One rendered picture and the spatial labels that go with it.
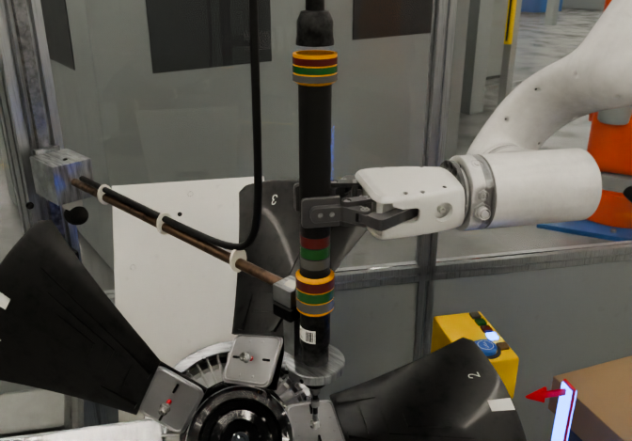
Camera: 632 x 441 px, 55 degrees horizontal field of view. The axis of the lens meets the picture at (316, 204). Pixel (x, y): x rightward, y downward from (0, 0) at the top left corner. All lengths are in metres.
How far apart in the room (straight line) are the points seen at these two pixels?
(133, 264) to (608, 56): 0.75
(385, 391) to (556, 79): 0.44
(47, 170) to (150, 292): 0.28
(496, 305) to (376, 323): 0.33
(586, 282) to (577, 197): 1.13
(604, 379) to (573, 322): 0.62
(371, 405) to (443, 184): 0.32
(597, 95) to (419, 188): 0.22
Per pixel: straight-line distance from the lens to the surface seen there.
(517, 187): 0.68
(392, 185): 0.64
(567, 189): 0.71
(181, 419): 0.81
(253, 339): 0.81
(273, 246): 0.84
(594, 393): 1.24
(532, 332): 1.84
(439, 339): 1.22
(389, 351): 1.68
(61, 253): 0.78
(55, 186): 1.13
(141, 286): 1.04
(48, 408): 0.96
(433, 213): 0.64
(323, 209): 0.62
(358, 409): 0.82
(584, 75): 0.73
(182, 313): 1.03
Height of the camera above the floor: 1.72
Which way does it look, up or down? 22 degrees down
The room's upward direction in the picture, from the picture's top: straight up
